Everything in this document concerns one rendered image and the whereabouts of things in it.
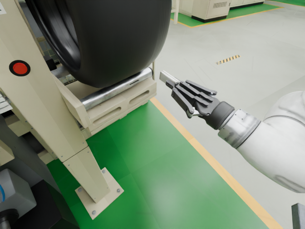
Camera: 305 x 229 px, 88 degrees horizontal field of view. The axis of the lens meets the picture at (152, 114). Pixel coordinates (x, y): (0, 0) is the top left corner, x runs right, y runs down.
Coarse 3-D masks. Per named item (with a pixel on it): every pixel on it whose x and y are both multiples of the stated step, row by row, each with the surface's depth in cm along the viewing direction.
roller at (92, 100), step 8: (144, 72) 68; (152, 72) 71; (128, 80) 64; (136, 80) 66; (104, 88) 59; (112, 88) 60; (120, 88) 62; (88, 96) 56; (96, 96) 57; (104, 96) 58; (112, 96) 61; (88, 104) 55; (96, 104) 58
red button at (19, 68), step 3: (15, 63) 42; (18, 63) 42; (21, 63) 42; (15, 66) 41; (18, 66) 42; (21, 66) 42; (24, 66) 43; (15, 69) 42; (18, 69) 42; (21, 69) 42; (24, 69) 43; (18, 72) 42; (21, 72) 43; (24, 72) 43
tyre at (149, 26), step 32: (32, 0) 57; (64, 0) 69; (96, 0) 31; (128, 0) 34; (160, 0) 40; (64, 32) 72; (96, 32) 35; (128, 32) 38; (160, 32) 46; (64, 64) 61; (96, 64) 42; (128, 64) 47
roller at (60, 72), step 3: (60, 66) 71; (63, 66) 71; (57, 69) 70; (60, 69) 70; (63, 69) 71; (54, 72) 69; (57, 72) 69; (60, 72) 70; (63, 72) 71; (66, 72) 72; (54, 75) 69; (57, 75) 70; (60, 75) 71; (63, 75) 72; (66, 75) 73; (57, 78) 70
